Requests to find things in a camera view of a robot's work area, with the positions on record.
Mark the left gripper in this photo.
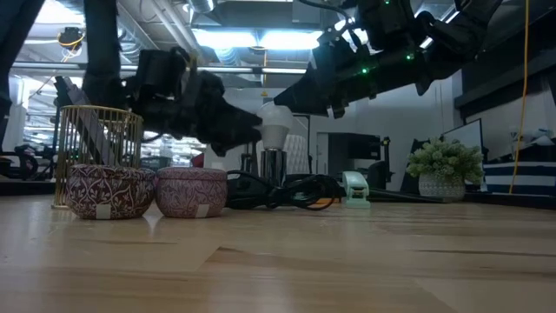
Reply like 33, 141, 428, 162
128, 46, 265, 158

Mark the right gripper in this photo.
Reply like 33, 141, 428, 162
273, 25, 386, 119

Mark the white frosted light bulb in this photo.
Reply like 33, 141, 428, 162
255, 102, 295, 151

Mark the ceiling light panel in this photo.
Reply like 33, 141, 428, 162
193, 28, 325, 51

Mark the white textured pen cup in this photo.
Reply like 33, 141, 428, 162
284, 133, 310, 175

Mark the pink patterned candle tin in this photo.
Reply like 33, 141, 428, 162
155, 167, 228, 219

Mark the mint green stapler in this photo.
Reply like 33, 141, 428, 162
341, 170, 372, 210

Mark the dark purple patterned candle tin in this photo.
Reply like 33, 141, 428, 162
65, 163, 156, 221

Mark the dark grey flat bar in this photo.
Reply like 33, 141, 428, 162
54, 76, 115, 167

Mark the potted green succulent plant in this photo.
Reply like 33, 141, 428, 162
406, 137, 486, 202

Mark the white screen monitor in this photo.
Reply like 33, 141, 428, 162
441, 117, 484, 163

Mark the navy white striped box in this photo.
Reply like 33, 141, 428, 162
482, 159, 556, 195

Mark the black lamp power cable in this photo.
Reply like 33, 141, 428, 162
225, 170, 344, 212

